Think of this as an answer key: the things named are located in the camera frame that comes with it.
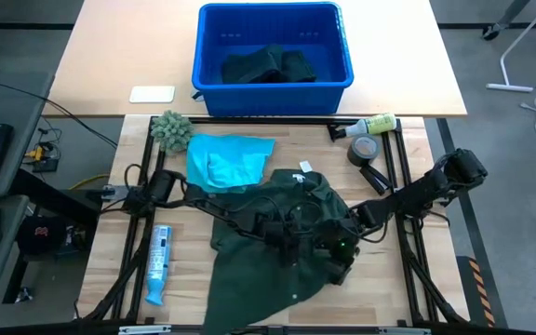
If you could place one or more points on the black chair base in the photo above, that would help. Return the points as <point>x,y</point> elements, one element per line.
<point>493,31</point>

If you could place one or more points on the blue toothpaste tube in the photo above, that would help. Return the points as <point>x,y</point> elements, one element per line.
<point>158,260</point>

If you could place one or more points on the green succulent plant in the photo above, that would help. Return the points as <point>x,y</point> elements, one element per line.
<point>171,131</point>

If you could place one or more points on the blue plastic bin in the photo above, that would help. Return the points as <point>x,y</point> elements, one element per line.
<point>272,100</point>

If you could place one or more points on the dark green buttoned knit shirt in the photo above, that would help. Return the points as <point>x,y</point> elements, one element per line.
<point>249,284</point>

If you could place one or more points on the black aluminium table frame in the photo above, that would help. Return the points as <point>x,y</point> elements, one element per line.
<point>305,120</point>

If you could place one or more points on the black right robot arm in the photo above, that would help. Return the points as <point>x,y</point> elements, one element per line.
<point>417,195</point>

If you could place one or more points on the black cap red logo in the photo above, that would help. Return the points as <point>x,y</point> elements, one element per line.
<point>40,235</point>

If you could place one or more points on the small white tag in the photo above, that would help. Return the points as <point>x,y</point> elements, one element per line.
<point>305,166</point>

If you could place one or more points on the grey duct tape roll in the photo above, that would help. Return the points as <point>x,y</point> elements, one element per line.
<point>354,157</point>

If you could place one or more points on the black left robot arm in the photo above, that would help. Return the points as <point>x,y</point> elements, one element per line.
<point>212,209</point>

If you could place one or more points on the turquoise shirt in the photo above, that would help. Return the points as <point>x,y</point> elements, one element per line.
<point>231,158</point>

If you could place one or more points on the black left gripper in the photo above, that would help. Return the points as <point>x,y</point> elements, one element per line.
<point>277,230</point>

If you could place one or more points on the white floor stand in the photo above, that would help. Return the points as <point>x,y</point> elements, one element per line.
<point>510,87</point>

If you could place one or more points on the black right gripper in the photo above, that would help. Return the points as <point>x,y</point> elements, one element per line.
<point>338,242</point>

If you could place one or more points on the white phone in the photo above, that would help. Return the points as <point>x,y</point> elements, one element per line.
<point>151,94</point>

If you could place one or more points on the dark green folded garment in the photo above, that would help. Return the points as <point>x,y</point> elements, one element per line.
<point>268,67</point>

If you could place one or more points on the black yellow-striped floor plate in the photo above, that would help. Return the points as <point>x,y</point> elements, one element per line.
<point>477,279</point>

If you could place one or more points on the black stapler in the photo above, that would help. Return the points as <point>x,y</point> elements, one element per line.
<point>376,179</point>

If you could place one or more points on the small electronics board yellow plug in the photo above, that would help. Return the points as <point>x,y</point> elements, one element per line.
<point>40,153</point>

